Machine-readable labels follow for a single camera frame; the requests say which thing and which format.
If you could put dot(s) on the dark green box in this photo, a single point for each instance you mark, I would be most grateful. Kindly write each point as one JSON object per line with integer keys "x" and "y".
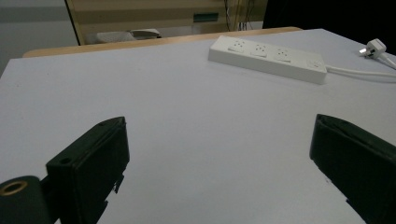
{"x": 205, "y": 17}

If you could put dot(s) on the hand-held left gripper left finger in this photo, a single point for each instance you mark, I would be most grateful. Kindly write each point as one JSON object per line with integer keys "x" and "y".
{"x": 90, "y": 161}

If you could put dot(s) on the white power plug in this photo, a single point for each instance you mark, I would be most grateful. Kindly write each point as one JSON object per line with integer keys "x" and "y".
{"x": 373, "y": 48}

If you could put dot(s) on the white power strip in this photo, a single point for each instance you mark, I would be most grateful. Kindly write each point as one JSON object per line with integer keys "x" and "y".
{"x": 267, "y": 59}

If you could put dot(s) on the wooden cabinet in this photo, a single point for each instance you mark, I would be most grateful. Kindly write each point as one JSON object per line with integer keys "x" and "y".
{"x": 155, "y": 17}

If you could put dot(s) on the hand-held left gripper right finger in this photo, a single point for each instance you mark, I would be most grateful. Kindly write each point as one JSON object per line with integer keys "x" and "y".
{"x": 358, "y": 158}

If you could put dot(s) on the grey cloth bundle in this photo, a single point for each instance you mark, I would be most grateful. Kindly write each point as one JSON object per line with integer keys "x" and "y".
{"x": 127, "y": 35}

